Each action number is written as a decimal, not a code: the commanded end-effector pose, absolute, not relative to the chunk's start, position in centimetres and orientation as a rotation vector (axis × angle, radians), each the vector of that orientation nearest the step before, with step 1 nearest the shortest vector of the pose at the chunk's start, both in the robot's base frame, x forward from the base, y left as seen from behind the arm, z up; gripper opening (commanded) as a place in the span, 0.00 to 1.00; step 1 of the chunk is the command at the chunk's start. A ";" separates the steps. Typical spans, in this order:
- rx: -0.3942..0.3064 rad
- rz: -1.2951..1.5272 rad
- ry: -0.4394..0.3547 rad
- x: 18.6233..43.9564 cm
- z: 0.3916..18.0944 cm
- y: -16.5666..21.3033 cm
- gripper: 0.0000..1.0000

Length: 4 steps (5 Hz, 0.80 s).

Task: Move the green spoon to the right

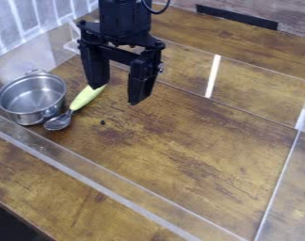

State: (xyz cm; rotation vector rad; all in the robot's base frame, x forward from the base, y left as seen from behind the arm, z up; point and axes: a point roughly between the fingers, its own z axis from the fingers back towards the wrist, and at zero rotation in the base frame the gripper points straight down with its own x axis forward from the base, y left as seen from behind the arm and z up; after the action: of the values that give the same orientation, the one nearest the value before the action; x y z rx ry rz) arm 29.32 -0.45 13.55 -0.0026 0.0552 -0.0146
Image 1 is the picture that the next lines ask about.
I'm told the clear acrylic front barrier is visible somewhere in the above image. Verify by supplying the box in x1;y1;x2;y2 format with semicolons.
0;116;247;241

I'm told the black strip on table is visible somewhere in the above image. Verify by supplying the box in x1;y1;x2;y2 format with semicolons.
195;4;278;30

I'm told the green handled metal spoon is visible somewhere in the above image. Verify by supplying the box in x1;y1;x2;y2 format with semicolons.
43;86;106;131

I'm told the small stainless steel pot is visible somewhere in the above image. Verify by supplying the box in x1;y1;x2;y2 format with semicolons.
0;70;67;125

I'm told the clear acrylic triangle stand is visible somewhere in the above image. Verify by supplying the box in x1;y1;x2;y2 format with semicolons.
63;22;80;55

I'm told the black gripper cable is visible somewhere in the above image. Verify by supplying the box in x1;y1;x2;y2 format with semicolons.
142;0;173;15

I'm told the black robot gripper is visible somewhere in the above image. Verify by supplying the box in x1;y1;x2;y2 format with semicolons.
76;0;165;105

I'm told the clear acrylic right barrier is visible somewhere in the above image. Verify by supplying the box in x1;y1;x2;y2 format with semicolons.
254;105;305;241

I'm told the clear acrylic barrier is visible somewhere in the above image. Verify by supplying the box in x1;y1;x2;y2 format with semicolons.
0;116;247;241
254;105;305;241

